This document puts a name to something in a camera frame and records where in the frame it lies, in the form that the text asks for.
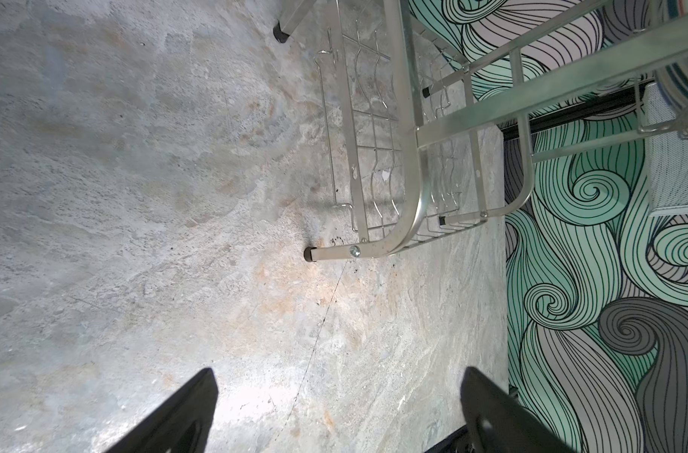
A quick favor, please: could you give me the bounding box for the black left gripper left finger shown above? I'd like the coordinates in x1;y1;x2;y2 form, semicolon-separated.
108;367;219;453

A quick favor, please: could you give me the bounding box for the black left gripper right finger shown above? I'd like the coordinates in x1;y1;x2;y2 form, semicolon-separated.
460;366;572;452

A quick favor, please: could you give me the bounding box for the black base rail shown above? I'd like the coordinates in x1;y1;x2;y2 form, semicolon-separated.
426;425;507;453

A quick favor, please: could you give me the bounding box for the steel wire dish rack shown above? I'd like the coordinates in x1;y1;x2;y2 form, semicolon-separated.
303;1;688;262

